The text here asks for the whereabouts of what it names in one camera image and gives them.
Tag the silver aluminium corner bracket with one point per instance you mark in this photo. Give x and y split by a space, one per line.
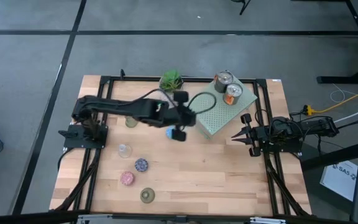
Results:
90 219
267 220

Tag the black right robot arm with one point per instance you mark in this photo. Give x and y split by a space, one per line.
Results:
309 127

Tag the black aluminium table frame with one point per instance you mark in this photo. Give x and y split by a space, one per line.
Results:
104 80

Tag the white labelled box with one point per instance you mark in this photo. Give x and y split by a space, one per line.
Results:
337 183

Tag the black diagonal stand leg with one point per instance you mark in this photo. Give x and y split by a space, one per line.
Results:
328 158

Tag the black crossbeam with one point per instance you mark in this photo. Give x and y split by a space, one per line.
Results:
26 217

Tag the pink patterned candle tin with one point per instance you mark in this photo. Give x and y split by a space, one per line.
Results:
127 178

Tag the green perforated metal shelf riser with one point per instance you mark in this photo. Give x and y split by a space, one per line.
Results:
225 115

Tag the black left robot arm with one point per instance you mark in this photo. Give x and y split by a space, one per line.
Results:
120 107

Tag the ribbed metallic candle jar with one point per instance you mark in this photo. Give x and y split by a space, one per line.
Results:
223 82
233 91

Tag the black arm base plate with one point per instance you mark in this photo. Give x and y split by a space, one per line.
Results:
73 141
286 148

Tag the dark floral patterned candle tin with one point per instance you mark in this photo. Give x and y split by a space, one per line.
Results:
141 165

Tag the succulent in triangle-pattern pot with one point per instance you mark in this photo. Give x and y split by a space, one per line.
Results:
170 80

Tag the blue patterned candle tin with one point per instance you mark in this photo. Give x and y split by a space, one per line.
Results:
169 132

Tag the black floor stand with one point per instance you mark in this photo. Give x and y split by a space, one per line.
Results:
334 79

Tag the clear ribbed glass candle holder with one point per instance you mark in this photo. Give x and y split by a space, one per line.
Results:
125 151

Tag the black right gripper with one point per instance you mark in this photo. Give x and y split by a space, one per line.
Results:
258 135

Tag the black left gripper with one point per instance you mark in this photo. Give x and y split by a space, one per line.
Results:
182 118

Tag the black chair base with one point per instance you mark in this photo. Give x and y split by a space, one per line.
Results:
244 7

